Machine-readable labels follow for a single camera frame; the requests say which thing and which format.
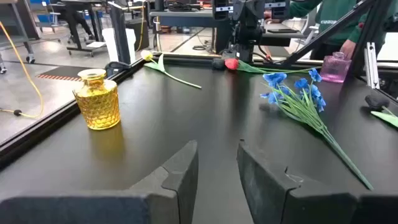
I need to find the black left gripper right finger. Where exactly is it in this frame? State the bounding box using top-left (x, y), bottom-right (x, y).
top-left (236, 139), bottom-right (398, 224)

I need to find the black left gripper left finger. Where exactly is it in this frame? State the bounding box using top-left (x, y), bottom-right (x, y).
top-left (0, 139), bottom-right (199, 224)

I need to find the blue artificial flower bunch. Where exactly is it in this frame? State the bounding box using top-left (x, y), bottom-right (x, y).
top-left (259, 67), bottom-right (375, 191)

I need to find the red artificial tulip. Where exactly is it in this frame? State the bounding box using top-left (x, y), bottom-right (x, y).
top-left (224, 58), bottom-right (323, 75)

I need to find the yellow artificial tulip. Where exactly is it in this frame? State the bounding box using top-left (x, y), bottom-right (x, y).
top-left (140, 49), bottom-right (203, 90)

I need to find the yellow textured glass vase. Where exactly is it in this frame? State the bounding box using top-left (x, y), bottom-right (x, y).
top-left (72, 68), bottom-right (121, 131)

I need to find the pink ribbed glass vase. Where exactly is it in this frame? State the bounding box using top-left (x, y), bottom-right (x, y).
top-left (320, 52), bottom-right (353, 84)

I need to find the black striped floor mat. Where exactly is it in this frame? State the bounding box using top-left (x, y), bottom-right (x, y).
top-left (35, 65), bottom-right (91, 82)

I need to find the black clamp block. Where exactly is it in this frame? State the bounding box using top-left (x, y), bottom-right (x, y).
top-left (104, 61), bottom-right (131, 77)

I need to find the aluminium extrusion bar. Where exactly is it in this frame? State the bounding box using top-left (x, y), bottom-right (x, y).
top-left (364, 42), bottom-right (381, 90)

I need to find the white board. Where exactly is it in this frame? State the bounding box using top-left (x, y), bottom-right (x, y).
top-left (101, 27), bottom-right (137, 65)

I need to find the person's hand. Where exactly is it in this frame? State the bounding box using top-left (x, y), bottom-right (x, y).
top-left (339, 39), bottom-right (357, 60)

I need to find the black rolling cart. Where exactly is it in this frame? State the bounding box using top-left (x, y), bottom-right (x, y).
top-left (60, 0), bottom-right (106, 57)

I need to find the person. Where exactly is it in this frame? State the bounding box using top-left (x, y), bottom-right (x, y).
top-left (264, 0), bottom-right (398, 62)

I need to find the grey rolling table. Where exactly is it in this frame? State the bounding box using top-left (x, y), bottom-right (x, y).
top-left (0, 0), bottom-right (41, 74)

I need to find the grey office desk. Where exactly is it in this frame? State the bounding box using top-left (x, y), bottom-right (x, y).
top-left (149, 9), bottom-right (307, 47)

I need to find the yellow cable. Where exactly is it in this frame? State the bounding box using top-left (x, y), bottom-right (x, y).
top-left (0, 21), bottom-right (45, 119)

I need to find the black diagonal frame strut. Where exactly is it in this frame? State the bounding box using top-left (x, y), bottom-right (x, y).
top-left (281, 0), bottom-right (374, 67)

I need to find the black upright post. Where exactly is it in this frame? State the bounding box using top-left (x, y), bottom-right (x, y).
top-left (107, 1), bottom-right (131, 65)

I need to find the black upright frame strut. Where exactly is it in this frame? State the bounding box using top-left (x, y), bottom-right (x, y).
top-left (350, 0), bottom-right (394, 77)

